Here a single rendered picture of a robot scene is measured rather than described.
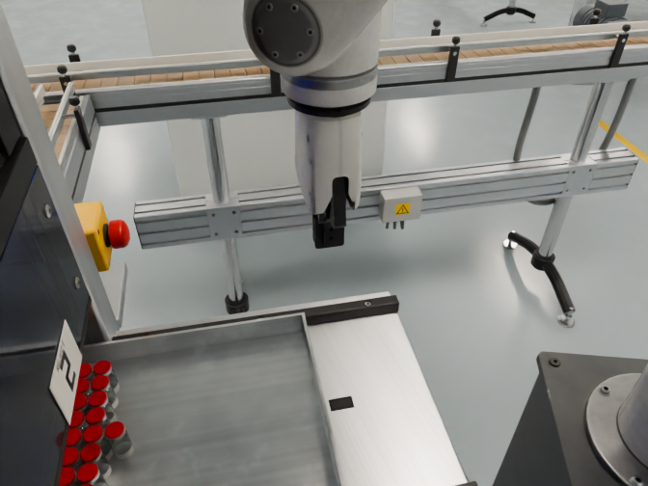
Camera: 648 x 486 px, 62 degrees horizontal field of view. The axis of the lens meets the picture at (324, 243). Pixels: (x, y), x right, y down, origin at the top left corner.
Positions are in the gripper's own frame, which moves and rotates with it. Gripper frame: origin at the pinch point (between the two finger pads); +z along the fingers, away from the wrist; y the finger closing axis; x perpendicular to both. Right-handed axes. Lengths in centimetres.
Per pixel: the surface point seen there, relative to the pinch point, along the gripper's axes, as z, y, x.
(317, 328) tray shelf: 22.3, -5.7, -0.3
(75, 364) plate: 9.7, 4.8, -28.0
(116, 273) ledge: 22.2, -23.3, -29.3
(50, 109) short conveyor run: 17, -75, -46
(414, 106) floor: 110, -244, 106
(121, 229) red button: 9.3, -17.0, -24.9
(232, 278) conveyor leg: 85, -86, -13
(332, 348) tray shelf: 22.3, -1.7, 1.0
